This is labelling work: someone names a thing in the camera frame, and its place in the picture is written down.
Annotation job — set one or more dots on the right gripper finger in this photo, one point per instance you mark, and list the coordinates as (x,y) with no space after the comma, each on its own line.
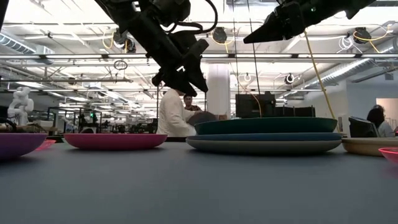
(264,32)

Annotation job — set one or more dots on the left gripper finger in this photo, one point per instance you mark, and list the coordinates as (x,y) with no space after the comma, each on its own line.
(180,81)
(199,71)

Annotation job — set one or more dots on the large green plastic plate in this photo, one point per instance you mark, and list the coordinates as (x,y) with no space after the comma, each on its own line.
(264,126)

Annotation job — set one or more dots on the medium pink plastic plate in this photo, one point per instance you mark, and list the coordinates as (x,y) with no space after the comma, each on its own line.
(115,141)

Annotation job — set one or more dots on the large blue plastic plate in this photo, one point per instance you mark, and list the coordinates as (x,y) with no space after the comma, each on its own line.
(264,137)

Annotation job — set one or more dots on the small translucent pink plate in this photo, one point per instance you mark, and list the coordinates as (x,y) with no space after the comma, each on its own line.
(391,154)

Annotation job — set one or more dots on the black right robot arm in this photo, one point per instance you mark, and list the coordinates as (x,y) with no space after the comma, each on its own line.
(335,7)

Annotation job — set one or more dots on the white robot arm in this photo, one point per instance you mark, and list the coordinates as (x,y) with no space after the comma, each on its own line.
(20,102)

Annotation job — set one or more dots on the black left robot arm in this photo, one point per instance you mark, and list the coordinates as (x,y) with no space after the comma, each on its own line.
(136,25)

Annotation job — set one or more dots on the person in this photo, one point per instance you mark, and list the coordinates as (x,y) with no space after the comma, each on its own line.
(377,116)
(188,101)
(172,118)

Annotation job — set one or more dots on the white pillar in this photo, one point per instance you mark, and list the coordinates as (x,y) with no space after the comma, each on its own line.
(217,90)

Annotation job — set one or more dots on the dark round chair back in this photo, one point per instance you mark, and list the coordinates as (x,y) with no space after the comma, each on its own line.
(202,118)

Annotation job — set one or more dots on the large grey plastic plate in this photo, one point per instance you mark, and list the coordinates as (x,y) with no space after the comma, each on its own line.
(264,147)

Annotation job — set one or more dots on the black office chair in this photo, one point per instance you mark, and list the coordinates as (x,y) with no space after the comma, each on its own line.
(360,127)

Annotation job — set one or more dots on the medium beige plastic plate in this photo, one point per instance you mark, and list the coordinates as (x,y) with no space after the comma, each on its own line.
(363,146)

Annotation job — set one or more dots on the medium purple plastic plate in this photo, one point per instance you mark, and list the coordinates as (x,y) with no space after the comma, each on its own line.
(18,144)

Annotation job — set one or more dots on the black frame workstation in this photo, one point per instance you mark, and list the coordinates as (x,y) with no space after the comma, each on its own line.
(90,124)

